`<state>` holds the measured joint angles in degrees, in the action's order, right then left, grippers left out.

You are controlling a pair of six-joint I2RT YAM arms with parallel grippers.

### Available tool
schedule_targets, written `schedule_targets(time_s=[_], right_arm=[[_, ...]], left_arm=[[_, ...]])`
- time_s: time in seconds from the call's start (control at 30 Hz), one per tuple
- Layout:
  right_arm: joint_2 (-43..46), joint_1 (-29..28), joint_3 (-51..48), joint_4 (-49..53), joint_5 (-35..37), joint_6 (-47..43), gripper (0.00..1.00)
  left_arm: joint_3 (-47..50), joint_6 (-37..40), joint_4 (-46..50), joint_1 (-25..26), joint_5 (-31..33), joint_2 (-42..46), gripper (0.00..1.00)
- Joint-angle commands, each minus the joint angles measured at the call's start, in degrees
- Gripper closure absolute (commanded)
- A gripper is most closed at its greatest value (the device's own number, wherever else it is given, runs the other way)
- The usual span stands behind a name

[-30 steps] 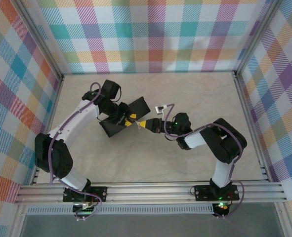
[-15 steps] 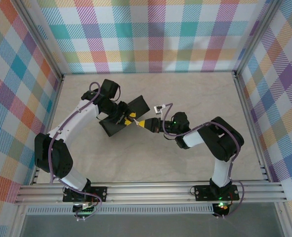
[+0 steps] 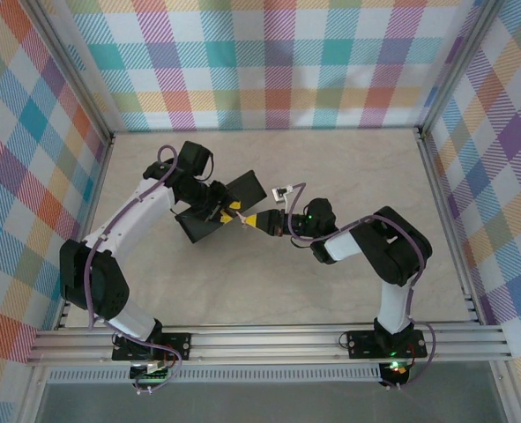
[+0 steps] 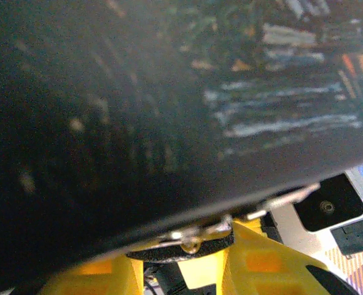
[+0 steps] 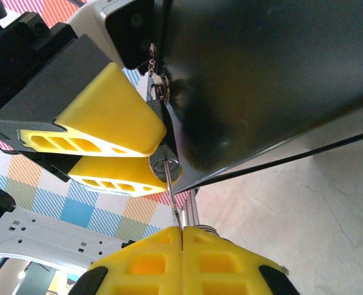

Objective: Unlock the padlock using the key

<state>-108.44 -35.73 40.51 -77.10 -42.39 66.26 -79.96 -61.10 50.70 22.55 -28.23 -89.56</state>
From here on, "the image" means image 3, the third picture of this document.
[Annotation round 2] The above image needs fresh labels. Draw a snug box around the black box with starry print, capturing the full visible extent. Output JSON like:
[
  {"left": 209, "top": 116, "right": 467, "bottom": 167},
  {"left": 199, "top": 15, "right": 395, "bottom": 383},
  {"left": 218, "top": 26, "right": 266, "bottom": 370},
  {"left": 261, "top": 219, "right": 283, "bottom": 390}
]
[{"left": 174, "top": 169, "right": 268, "bottom": 244}]

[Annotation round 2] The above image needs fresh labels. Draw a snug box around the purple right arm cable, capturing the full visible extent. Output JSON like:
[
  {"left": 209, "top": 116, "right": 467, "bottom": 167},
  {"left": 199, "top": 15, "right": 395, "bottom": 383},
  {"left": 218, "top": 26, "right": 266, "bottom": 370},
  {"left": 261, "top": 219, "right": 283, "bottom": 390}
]
[{"left": 285, "top": 182, "right": 437, "bottom": 391}]

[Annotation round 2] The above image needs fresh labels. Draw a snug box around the aluminium side rail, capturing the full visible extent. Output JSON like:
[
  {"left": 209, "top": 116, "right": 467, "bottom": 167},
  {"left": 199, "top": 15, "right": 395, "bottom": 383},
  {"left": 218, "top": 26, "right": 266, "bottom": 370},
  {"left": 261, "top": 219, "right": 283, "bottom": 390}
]
[
  {"left": 416, "top": 127, "right": 486, "bottom": 327},
  {"left": 26, "top": 131, "right": 116, "bottom": 367}
]

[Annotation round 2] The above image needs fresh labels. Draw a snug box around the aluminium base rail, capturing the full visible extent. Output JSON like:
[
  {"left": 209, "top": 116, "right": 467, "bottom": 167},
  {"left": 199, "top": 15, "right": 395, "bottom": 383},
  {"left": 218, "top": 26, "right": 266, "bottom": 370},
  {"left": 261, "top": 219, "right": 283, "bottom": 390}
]
[{"left": 26, "top": 325, "right": 515, "bottom": 367}]

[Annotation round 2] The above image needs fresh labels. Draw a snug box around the grey slotted cable duct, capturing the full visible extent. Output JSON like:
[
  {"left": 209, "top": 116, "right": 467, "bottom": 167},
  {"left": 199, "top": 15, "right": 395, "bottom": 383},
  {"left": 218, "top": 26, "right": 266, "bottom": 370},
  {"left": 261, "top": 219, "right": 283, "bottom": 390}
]
[{"left": 46, "top": 367, "right": 384, "bottom": 384}]

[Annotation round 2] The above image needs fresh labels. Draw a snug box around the aluminium frame post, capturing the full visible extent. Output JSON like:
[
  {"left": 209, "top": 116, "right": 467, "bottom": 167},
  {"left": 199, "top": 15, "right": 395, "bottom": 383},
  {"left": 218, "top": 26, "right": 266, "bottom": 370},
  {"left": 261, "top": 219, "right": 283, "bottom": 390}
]
[
  {"left": 24, "top": 0, "right": 116, "bottom": 145},
  {"left": 416, "top": 0, "right": 506, "bottom": 137}
]

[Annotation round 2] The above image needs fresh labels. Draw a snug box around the aluminium frame leg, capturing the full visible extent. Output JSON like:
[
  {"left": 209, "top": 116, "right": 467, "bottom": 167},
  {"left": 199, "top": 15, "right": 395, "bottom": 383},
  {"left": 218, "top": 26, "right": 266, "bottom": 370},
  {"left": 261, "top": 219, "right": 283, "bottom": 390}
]
[
  {"left": 15, "top": 363, "right": 52, "bottom": 423},
  {"left": 491, "top": 360, "right": 521, "bottom": 423}
]

